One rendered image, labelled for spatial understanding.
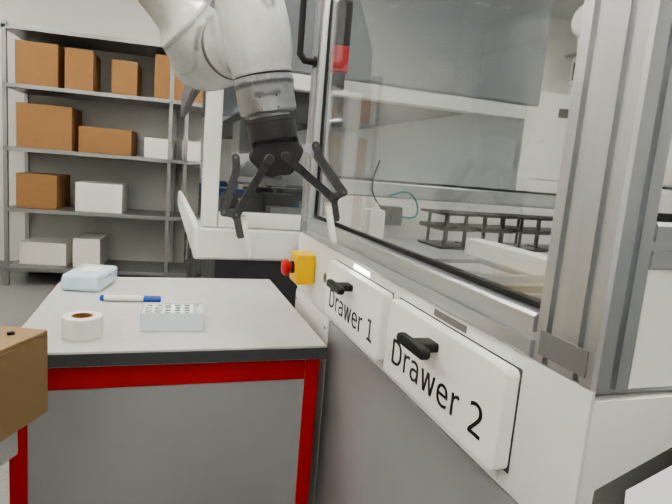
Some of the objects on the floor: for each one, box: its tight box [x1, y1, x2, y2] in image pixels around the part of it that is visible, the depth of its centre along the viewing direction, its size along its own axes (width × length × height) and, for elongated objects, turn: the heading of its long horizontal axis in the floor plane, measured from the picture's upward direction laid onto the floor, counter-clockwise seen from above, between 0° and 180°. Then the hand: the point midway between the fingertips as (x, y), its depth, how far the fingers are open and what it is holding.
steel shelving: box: [1, 20, 187, 285], centre depth 468 cm, size 363×49×200 cm
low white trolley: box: [9, 277, 327, 504], centre depth 133 cm, size 58×62×76 cm
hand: (291, 244), depth 86 cm, fingers open, 13 cm apart
